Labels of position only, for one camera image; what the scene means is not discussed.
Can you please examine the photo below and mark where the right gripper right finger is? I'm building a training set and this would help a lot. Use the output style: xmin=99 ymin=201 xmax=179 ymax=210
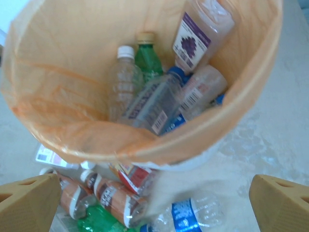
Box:
xmin=250 ymin=174 xmax=309 ymax=232

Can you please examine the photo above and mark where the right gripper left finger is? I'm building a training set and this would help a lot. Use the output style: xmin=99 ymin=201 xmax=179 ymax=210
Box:
xmin=0 ymin=173 xmax=61 ymax=232

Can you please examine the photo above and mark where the white bin with orange liner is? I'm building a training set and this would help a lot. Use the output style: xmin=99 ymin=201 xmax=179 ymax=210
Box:
xmin=1 ymin=0 xmax=284 ymax=167

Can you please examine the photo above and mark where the rectangular bottle purple white label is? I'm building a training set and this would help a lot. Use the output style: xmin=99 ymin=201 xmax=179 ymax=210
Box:
xmin=172 ymin=0 xmax=236 ymax=73

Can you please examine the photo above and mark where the rectangular bottle red white label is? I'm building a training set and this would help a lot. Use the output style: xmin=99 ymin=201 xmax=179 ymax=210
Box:
xmin=35 ymin=144 xmax=97 ymax=171

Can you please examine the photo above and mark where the bottle brown orange label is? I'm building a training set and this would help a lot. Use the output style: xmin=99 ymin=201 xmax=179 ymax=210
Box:
xmin=40 ymin=168 xmax=97 ymax=219
xmin=81 ymin=169 xmax=149 ymax=229

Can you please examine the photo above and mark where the green plastic bottle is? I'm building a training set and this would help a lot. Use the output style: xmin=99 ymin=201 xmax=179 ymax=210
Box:
xmin=77 ymin=204 xmax=145 ymax=232
xmin=134 ymin=32 xmax=165 ymax=84

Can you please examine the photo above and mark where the clear bottle pink label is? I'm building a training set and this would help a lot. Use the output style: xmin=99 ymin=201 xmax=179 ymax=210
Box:
xmin=178 ymin=64 xmax=229 ymax=121

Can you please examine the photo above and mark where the clear bottle blue text label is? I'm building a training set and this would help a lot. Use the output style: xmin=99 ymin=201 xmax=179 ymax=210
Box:
xmin=117 ymin=66 xmax=191 ymax=136

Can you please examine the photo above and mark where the clear bottle white cap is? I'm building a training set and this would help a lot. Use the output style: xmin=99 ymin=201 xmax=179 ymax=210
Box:
xmin=108 ymin=45 xmax=144 ymax=121

